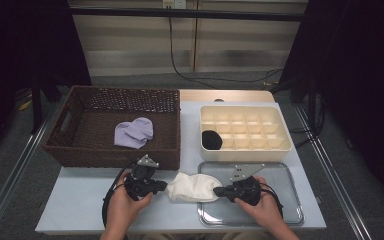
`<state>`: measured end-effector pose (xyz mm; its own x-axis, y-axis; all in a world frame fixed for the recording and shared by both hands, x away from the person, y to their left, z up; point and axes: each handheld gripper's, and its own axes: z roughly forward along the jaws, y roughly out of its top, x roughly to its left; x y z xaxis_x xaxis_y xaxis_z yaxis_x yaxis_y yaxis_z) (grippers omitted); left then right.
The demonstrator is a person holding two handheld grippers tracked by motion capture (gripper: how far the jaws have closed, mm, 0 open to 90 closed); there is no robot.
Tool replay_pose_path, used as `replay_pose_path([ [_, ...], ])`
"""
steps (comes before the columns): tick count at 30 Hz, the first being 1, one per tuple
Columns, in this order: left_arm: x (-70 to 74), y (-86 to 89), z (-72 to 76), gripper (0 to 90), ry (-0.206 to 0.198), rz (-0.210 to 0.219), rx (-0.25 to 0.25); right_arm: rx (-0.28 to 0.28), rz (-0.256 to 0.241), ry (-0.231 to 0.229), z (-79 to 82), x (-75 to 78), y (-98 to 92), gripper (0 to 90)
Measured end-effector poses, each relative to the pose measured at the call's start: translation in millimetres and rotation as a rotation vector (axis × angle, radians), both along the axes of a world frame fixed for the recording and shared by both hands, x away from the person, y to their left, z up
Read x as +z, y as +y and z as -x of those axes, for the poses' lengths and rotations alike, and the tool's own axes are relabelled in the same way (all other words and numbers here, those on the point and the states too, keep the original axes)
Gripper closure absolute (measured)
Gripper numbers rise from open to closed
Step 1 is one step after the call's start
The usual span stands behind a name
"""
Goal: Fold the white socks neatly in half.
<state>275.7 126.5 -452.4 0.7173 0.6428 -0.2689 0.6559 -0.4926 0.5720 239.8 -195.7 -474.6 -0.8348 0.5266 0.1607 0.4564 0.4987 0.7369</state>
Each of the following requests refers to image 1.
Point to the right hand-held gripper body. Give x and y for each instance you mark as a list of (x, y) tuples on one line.
[(246, 193)]

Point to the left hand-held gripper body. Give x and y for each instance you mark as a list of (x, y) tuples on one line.
[(140, 185)]

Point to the white sock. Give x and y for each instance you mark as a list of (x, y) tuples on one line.
[(193, 186)]

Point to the cream divided storage box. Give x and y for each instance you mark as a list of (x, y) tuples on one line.
[(256, 155)]

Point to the clear plastic lid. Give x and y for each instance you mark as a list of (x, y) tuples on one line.
[(290, 200)]

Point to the black sock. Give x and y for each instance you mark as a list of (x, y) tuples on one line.
[(211, 140)]

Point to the brown wicker basket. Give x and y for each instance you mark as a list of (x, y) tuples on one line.
[(80, 150)]

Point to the person's right hand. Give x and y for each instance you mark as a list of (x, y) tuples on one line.
[(265, 211)]

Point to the person's left hand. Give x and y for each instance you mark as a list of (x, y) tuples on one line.
[(121, 213)]

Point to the person's right leg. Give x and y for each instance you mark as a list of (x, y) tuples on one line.
[(243, 237)]

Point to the person's leg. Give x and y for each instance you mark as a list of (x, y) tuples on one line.
[(243, 237), (166, 237)]

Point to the person's left leg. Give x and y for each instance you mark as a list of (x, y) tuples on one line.
[(166, 237)]

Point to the purple sock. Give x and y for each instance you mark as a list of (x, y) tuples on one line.
[(133, 133)]

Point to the round table grommet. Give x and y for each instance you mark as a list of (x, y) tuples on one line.
[(218, 100)]

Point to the black stand leg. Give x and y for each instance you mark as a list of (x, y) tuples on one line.
[(36, 106)]

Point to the yellow floor object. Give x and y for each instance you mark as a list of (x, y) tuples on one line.
[(24, 106)]

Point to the dark curtain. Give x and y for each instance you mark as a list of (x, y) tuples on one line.
[(20, 40), (363, 66)]

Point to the black horizontal bar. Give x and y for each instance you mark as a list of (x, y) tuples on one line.
[(130, 12)]

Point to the metal floor rail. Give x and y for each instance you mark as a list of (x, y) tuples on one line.
[(327, 163), (13, 180)]

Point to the black stand post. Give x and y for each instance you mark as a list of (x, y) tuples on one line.
[(311, 100)]

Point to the white wall socket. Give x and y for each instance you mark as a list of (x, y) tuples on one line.
[(175, 3)]

